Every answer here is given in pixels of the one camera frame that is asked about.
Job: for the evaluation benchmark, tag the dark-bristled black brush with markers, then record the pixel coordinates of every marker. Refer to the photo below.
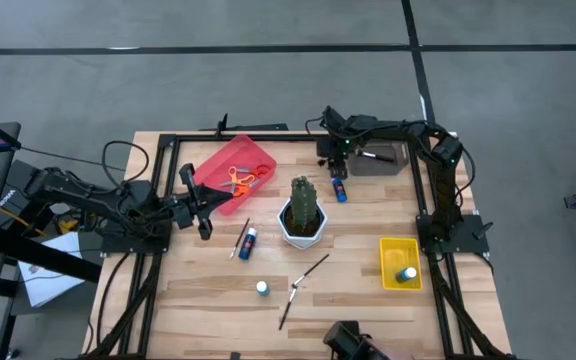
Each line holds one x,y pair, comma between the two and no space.
323,162

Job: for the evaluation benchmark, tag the medium blue paint bottle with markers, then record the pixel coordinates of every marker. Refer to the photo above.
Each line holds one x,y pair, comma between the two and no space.
339,191

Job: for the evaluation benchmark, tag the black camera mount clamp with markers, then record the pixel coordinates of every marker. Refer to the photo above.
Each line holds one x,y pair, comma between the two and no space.
235,356

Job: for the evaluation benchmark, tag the white hexagonal plant pot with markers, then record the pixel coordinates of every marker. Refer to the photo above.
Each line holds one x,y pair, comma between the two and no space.
302,242

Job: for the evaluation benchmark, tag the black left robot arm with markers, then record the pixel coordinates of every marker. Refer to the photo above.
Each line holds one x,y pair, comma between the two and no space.
93,200

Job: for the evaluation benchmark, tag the thin brush with pale end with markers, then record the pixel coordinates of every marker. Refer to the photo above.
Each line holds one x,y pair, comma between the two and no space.
239,238

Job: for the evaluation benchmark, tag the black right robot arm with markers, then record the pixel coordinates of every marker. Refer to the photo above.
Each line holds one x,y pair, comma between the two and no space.
443,200

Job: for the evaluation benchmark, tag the white paper sheet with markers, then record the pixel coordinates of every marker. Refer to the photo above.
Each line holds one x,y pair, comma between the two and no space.
48,285

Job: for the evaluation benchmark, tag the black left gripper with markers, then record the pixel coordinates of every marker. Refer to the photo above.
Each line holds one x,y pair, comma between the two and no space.
185,212

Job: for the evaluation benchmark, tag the green cactus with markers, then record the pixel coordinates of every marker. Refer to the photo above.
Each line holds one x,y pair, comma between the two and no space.
303,200

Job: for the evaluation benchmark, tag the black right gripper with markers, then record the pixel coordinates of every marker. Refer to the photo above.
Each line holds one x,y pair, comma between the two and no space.
338,140

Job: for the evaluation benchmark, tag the black aluminium table frame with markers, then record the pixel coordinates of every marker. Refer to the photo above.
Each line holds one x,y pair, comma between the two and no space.
293,137

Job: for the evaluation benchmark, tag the black stand beam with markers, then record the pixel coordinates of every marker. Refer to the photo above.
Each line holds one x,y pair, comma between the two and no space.
43,255

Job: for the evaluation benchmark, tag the light blue paint bottle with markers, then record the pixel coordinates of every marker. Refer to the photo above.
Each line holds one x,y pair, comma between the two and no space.
405,275

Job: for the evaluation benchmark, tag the dark blue paint bottle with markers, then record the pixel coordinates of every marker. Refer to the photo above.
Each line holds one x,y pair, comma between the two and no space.
247,246

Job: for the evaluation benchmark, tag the black handheld device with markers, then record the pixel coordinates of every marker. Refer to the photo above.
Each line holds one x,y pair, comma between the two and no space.
348,342

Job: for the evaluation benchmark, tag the yellow slotted plastic basket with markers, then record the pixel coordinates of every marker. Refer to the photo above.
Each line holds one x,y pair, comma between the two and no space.
393,255

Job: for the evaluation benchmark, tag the white-bristled black brush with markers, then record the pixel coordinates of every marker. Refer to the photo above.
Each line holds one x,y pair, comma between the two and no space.
378,157

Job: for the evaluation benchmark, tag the teal paint bottle white cap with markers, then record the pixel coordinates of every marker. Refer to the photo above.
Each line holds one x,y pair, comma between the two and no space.
262,288

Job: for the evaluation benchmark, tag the black equipment box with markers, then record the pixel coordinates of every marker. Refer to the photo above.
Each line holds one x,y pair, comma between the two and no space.
13,195

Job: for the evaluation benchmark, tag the pink-red translucent plastic bin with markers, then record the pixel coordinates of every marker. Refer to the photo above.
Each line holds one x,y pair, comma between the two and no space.
213,175

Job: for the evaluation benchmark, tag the black table bracket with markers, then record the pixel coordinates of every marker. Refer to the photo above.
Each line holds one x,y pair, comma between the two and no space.
248,127

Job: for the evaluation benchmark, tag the grey plastic bin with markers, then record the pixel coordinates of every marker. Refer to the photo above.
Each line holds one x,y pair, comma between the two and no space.
368,169

